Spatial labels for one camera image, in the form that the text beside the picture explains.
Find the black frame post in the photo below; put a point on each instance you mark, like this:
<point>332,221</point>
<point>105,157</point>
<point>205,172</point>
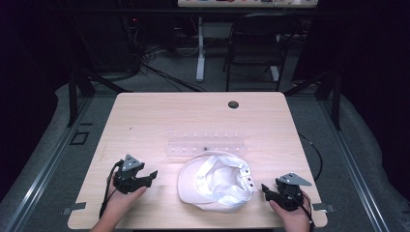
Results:
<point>73,100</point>
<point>336,103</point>

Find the clear acrylic rack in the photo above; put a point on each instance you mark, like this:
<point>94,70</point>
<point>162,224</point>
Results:
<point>206,146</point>

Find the person's left hand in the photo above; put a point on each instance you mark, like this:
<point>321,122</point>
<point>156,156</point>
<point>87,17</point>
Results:
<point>124,199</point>

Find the black tape strip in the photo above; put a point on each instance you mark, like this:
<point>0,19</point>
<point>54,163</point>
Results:
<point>86,124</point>

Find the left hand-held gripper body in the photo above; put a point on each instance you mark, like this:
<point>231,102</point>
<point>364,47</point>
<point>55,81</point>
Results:
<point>129,180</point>

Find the black tape square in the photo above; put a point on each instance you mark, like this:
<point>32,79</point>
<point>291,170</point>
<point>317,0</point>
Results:
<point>72,138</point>

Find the black chair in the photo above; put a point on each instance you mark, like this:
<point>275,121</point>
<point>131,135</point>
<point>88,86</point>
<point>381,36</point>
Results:
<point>257,42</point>

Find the grey tape piece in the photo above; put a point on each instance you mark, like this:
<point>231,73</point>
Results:
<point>323,208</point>
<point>74,208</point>

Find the white desk leg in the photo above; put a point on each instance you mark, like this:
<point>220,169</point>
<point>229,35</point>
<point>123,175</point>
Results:
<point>200,51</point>
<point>274,73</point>

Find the black table grommet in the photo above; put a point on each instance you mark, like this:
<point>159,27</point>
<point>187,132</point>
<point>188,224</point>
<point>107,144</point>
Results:
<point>233,104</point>

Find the white cap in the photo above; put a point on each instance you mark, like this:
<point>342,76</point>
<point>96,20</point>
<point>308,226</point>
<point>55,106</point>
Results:
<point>214,183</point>

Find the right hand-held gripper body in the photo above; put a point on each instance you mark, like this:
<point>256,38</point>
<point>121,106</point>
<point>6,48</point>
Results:
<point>290,193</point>

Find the aluminium floor rail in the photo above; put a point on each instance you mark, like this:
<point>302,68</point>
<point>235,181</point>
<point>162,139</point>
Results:
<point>351,161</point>
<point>48,167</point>

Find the person's right hand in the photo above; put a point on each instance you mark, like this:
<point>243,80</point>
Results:
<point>291,216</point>

